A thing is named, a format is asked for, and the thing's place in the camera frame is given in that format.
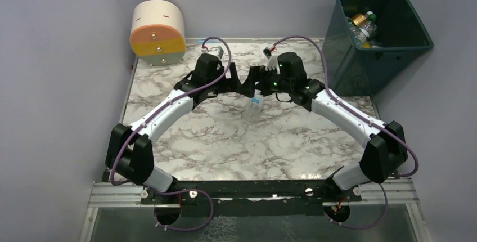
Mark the tall clear bottle blue label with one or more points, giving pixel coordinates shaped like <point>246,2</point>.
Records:
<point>254,108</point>

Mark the dark green plastic bin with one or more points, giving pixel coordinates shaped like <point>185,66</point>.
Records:
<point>354,70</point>

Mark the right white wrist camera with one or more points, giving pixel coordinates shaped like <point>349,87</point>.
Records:
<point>272,63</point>

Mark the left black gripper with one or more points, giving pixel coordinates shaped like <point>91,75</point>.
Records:
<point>226,83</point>

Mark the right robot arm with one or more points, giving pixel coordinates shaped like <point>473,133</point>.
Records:
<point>384,150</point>

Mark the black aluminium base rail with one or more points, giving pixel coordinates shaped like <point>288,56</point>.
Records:
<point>250,198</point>

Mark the round pastel drawer cabinet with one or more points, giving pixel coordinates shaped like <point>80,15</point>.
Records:
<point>157,34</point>

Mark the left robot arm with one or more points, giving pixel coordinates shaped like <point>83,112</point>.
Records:
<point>130,150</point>

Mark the amber tea bottle red label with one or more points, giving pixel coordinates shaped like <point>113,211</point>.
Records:
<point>358,19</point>

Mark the clear bottle green label back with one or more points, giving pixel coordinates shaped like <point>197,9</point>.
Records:
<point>360,36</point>

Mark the clear bottle green cap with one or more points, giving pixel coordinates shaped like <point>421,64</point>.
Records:
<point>369,25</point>

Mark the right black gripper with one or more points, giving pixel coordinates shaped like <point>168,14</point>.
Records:
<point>259,82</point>

